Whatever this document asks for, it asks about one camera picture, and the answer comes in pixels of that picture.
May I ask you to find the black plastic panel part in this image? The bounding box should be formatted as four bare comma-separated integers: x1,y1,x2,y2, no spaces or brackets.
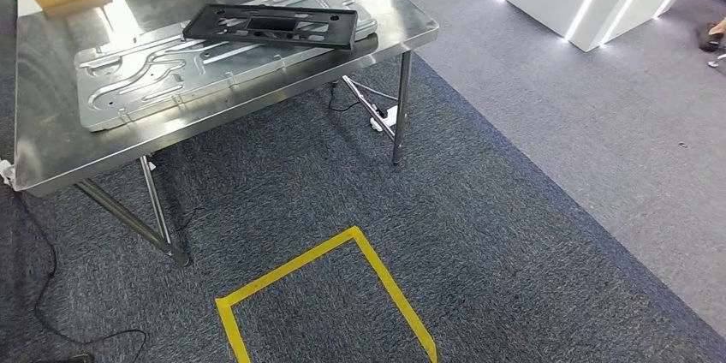
181,3,360,52

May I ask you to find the stainless steel workbench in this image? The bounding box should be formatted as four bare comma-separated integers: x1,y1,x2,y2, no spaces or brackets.
12,0,441,268

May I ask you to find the yellow floor tape line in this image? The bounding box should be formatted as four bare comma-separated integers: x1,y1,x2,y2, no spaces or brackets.
214,225,439,363

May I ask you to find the stamped silver metal panel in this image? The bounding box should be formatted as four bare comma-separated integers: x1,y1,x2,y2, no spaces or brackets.
74,0,379,134

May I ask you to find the person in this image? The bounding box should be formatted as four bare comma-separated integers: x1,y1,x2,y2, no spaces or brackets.
696,15,726,54

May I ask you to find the thin black cable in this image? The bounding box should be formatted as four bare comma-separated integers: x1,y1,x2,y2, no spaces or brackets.
327,80,361,114

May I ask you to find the black floor cable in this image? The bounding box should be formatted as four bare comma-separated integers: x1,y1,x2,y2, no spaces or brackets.
16,190,149,363

